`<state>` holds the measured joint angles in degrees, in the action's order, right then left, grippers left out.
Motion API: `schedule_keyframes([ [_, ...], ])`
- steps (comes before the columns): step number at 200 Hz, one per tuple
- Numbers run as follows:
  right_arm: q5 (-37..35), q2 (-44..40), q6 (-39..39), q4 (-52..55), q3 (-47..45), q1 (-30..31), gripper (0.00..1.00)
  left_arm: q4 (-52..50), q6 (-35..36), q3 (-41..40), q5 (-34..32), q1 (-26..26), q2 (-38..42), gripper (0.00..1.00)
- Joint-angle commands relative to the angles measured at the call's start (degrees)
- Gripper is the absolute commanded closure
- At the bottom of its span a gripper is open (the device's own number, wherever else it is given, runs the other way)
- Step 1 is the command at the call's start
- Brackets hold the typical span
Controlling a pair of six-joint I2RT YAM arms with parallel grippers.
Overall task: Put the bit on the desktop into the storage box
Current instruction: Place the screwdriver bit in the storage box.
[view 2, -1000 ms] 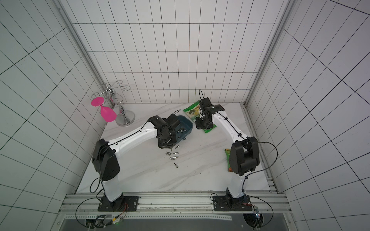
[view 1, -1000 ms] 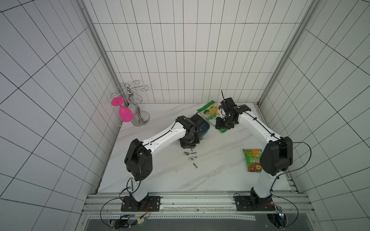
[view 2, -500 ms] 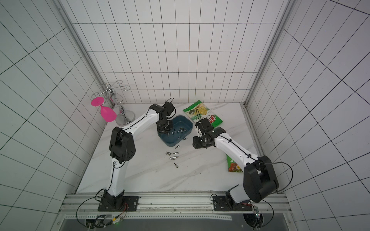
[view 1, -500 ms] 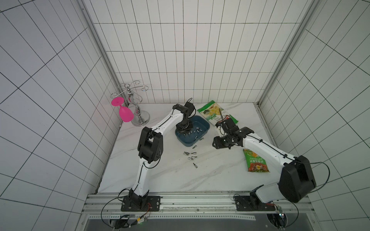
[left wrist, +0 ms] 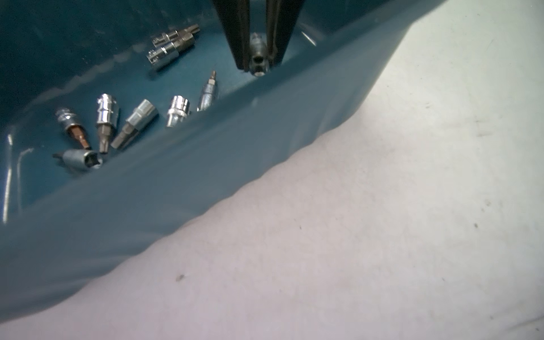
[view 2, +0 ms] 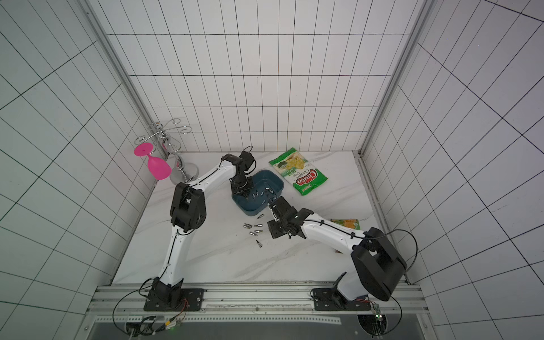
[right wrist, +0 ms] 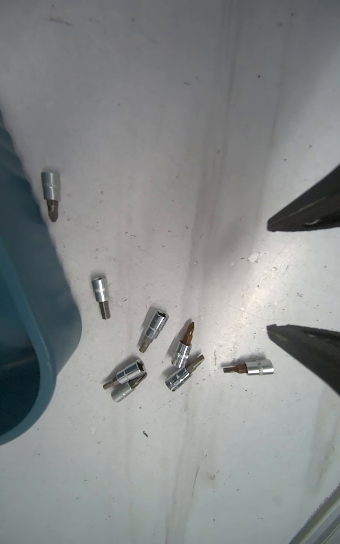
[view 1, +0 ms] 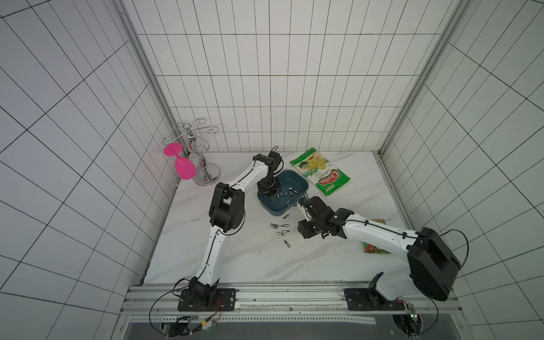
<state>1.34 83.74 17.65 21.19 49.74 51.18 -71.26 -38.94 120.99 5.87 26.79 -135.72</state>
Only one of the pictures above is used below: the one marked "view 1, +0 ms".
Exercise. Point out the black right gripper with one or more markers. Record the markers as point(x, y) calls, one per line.
point(313, 206)

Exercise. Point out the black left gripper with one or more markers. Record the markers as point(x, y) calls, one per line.
point(268, 192)

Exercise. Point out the dark teal storage box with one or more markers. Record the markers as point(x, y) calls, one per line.
point(287, 179)

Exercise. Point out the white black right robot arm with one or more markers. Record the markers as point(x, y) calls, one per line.
point(430, 266)

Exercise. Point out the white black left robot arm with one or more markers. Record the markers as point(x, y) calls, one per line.
point(227, 216)

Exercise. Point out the green Chuba chips bag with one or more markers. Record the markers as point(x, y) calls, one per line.
point(317, 169)

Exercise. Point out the chrome cup holder stand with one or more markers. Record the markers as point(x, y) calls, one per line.
point(195, 148)

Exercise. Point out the pink plastic goblet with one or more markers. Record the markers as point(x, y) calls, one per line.
point(184, 167)

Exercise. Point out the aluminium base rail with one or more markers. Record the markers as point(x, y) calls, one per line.
point(338, 302)

